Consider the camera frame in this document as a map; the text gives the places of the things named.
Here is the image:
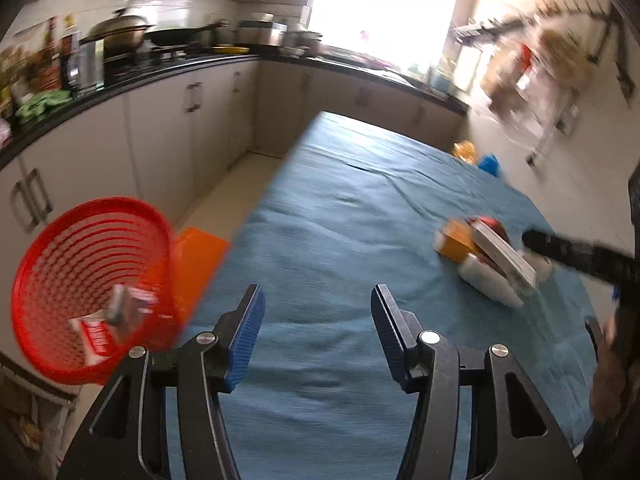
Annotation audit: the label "black wok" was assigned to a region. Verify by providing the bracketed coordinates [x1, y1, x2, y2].
[145, 21, 231, 47]

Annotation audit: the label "white bottle with red label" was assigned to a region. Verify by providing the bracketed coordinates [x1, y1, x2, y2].
[457, 252, 526, 308]

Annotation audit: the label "kitchen window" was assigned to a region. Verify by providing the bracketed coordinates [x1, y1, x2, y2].
[307, 0, 458, 68]

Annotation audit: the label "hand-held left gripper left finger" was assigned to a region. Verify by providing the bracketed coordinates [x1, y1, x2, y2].
[56, 284, 267, 480]

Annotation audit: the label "green cloth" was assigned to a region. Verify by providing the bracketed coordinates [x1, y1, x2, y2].
[15, 90, 71, 123]

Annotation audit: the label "black kitchen countertop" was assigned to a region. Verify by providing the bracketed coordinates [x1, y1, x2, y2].
[0, 50, 471, 171]

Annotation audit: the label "grey cardboard box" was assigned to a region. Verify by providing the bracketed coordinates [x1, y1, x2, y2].
[470, 220, 538, 291]

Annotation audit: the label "person's right hand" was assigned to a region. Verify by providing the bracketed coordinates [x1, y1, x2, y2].
[590, 310, 629, 418]

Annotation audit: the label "steel rectangular pot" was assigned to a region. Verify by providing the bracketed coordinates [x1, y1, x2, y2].
[237, 12, 288, 46]

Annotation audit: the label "red plastic basket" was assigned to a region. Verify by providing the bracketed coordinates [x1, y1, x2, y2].
[11, 197, 181, 386]

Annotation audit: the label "stack of pots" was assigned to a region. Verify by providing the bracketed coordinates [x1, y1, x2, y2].
[285, 30, 323, 56]

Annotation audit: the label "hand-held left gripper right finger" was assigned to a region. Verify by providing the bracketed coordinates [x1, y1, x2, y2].
[370, 284, 586, 480]

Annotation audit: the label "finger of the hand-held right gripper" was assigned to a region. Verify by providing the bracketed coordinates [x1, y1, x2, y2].
[522, 227, 640, 286]

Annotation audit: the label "wall hook rack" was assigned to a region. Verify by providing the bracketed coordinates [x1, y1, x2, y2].
[452, 2, 626, 41]

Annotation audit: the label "beige lower cabinets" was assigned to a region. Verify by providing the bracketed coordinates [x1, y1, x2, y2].
[0, 57, 466, 241]

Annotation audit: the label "red white wet wipe packet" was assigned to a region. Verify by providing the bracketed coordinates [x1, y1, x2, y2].
[70, 310, 121, 366]

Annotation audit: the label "hanging plastic bags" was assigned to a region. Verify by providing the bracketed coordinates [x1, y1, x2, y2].
[480, 25, 596, 126]

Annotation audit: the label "blue tablecloth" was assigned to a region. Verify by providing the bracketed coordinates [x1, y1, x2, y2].
[165, 110, 601, 480]

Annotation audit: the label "orange cardboard box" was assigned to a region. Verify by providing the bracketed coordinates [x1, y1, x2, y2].
[434, 217, 481, 263]

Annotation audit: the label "white barcode box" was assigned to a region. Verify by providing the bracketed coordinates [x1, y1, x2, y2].
[107, 285, 156, 336]

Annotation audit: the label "silver electric kettle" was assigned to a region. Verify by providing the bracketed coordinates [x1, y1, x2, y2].
[65, 40, 106, 93]

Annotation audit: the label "orange plastic stool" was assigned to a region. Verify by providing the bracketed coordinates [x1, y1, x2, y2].
[170, 227, 233, 331]

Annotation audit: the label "steel wok with lid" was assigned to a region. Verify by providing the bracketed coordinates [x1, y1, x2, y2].
[80, 7, 156, 58]

